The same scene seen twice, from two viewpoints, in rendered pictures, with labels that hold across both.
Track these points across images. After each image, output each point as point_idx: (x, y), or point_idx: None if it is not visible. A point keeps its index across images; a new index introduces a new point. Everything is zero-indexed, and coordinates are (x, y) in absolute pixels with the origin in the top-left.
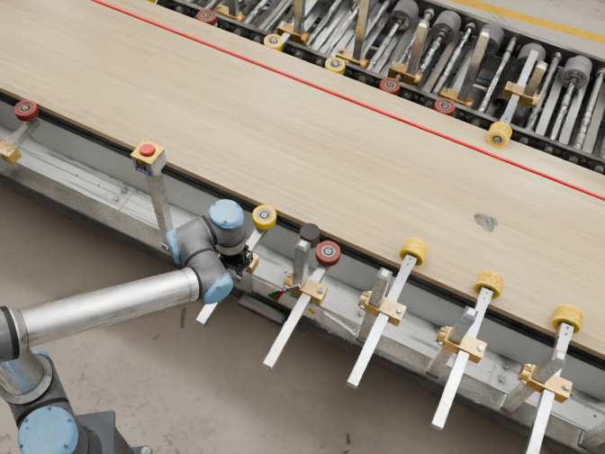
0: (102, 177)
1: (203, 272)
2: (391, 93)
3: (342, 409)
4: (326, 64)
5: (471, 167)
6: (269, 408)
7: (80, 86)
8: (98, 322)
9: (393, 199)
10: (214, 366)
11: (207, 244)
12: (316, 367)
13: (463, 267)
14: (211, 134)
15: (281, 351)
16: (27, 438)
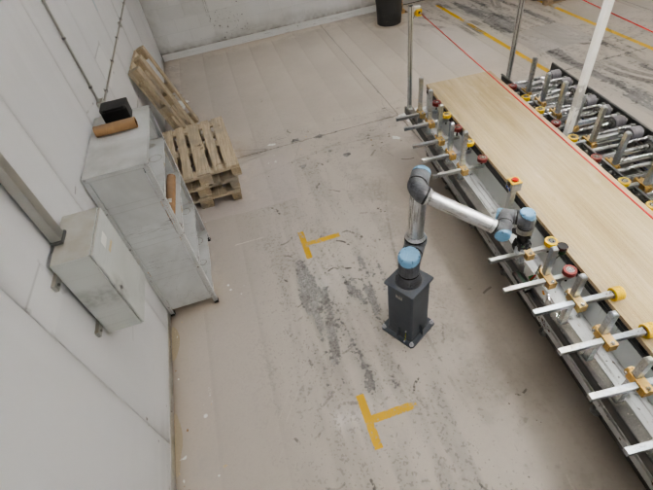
0: (494, 202)
1: (501, 224)
2: None
3: (532, 378)
4: (646, 202)
5: None
6: (496, 349)
7: (510, 158)
8: (453, 212)
9: (629, 272)
10: (485, 316)
11: (511, 219)
12: (534, 353)
13: (641, 319)
14: (554, 201)
15: (514, 290)
16: (402, 252)
